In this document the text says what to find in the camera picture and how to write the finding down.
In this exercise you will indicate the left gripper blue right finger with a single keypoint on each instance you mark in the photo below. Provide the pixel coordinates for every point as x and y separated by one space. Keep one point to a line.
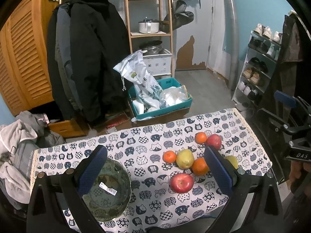
222 170

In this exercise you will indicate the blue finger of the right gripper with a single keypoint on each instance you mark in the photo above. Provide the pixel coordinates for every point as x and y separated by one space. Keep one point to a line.
285 99

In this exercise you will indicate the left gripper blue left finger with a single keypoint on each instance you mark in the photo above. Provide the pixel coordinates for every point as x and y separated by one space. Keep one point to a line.
89 168

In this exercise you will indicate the yellow pear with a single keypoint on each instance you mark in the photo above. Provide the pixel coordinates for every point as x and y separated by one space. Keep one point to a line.
185 159
233 160

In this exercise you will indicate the large orange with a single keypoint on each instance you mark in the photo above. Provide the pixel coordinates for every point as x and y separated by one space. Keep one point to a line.
200 167

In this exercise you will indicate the red apple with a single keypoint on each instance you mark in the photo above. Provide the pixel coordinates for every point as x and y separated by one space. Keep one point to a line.
215 141
181 183

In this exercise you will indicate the small orange mandarin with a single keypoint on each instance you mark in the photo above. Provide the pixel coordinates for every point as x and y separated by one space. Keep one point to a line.
169 156
200 138

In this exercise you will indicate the person's right hand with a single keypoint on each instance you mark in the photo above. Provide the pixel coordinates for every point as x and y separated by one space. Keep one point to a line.
295 174

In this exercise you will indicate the green patterned glass bowl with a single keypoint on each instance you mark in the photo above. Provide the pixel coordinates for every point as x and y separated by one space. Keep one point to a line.
110 193

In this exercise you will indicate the small wooden drawer box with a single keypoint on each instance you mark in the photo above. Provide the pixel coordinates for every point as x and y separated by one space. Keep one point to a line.
67 129

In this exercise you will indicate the red flat cardboard box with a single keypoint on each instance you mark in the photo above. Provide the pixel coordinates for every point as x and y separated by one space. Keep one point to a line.
114 123

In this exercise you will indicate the grey shoe rack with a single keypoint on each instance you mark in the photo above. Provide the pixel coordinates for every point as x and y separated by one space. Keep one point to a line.
259 65

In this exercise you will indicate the cat pattern tablecloth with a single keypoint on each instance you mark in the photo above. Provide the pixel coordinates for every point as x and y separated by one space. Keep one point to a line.
140 151

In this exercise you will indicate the pile of grey clothes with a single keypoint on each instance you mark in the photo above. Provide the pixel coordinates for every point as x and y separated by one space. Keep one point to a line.
19 140

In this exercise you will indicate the cardboard box under bin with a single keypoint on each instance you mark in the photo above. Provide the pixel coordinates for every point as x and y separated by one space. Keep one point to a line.
162 116

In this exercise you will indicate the white patterned fabric bag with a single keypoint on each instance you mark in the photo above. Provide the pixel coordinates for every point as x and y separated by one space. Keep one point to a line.
134 69

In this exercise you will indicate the clear plastic bag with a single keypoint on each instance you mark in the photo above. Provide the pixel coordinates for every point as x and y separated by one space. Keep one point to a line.
173 96

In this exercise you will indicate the wooden louvered wardrobe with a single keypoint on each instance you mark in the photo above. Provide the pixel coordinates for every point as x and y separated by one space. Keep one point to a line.
25 82

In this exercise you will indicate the teal plastic bin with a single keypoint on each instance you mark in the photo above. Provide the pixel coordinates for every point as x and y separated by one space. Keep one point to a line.
141 108

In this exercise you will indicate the white patterned storage box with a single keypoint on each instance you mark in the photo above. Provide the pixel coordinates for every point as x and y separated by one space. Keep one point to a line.
158 64

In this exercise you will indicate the black hanging coat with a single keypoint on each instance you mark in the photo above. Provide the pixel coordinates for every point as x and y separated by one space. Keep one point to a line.
98 40

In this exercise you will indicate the metal steel pot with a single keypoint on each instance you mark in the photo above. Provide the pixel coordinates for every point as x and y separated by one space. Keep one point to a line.
151 47

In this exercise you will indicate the grey hanging jacket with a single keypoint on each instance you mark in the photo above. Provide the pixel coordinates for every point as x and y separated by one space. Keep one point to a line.
63 56

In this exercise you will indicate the white cooking pot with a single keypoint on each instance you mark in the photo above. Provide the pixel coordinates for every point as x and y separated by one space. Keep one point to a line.
149 26

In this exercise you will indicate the wooden shelf rack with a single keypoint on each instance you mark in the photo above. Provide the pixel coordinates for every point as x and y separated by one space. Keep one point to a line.
161 10

